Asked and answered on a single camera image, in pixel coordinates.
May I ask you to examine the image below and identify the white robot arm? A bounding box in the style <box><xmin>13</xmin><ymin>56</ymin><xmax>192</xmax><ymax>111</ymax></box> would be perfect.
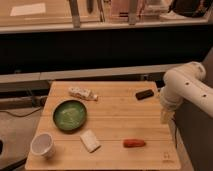
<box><xmin>159</xmin><ymin>62</ymin><xmax>213</xmax><ymax>124</ymax></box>

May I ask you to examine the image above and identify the black rectangular object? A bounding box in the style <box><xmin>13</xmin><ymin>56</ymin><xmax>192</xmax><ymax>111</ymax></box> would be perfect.
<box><xmin>135</xmin><ymin>89</ymin><xmax>154</xmax><ymax>100</ymax></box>

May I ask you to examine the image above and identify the red oblong object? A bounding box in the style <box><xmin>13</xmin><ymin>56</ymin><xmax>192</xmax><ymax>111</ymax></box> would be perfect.
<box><xmin>123</xmin><ymin>139</ymin><xmax>146</xmax><ymax>148</ymax></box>

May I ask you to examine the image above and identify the white rectangular block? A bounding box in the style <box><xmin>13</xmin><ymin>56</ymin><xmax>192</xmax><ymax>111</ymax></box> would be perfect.
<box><xmin>80</xmin><ymin>130</ymin><xmax>101</xmax><ymax>153</ymax></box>

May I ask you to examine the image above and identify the wooden board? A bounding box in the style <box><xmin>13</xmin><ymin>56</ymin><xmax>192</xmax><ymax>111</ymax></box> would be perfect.
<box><xmin>25</xmin><ymin>81</ymin><xmax>181</xmax><ymax>171</ymax></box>

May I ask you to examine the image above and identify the white patterned tube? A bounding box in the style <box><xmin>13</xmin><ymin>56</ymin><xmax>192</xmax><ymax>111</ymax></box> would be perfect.
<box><xmin>68</xmin><ymin>87</ymin><xmax>98</xmax><ymax>101</ymax></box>

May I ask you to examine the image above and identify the white paper sheet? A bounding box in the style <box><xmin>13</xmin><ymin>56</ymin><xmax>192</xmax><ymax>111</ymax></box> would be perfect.
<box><xmin>10</xmin><ymin>3</ymin><xmax>46</xmax><ymax>16</ymax></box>

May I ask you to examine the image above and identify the grey metal post right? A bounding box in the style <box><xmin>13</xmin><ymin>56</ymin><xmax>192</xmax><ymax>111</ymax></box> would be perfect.
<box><xmin>128</xmin><ymin>0</ymin><xmax>138</xmax><ymax>25</ymax></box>

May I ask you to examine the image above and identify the grey metal post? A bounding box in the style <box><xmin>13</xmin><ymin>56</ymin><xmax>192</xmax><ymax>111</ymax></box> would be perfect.
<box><xmin>69</xmin><ymin>0</ymin><xmax>81</xmax><ymax>28</ymax></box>
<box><xmin>128</xmin><ymin>0</ymin><xmax>138</xmax><ymax>25</ymax></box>

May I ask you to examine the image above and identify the black cable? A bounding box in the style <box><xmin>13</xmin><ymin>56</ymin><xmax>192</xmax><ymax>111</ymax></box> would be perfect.
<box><xmin>0</xmin><ymin>105</ymin><xmax>44</xmax><ymax>118</ymax></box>

